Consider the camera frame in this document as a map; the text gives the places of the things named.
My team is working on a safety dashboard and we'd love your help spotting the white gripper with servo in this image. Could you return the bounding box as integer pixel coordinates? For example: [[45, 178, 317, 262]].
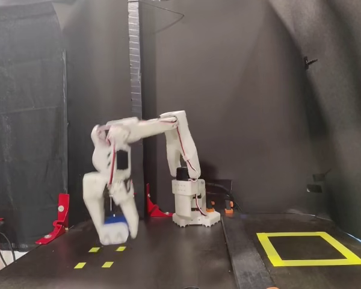
[[82, 171, 140, 240]]

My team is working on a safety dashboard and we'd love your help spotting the blue and white charger block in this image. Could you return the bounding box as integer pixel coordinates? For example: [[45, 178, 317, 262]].
[[99, 214, 130, 245]]

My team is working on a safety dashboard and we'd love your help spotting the red metal corner clamp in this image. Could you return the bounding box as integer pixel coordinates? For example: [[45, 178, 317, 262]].
[[110, 182, 173, 218], [35, 193, 70, 246]]

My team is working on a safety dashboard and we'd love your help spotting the black fabric curtain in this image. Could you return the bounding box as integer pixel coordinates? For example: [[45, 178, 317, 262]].
[[0, 2, 69, 249]]

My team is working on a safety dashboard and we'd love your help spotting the long black flat strip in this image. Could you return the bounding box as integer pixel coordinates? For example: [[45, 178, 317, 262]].
[[221, 214, 277, 289]]

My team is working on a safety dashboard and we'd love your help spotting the yellow tape square outline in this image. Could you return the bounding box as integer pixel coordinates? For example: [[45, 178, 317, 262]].
[[256, 231, 361, 267]]

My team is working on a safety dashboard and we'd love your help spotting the thin black cable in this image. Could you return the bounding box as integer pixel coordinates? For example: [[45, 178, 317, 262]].
[[0, 231, 16, 267]]

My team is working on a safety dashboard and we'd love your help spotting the black power cable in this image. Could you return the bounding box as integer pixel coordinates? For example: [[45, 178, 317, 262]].
[[206, 179, 244, 212]]

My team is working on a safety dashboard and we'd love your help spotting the small black wall clip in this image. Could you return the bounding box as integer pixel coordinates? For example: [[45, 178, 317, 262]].
[[303, 55, 318, 69]]

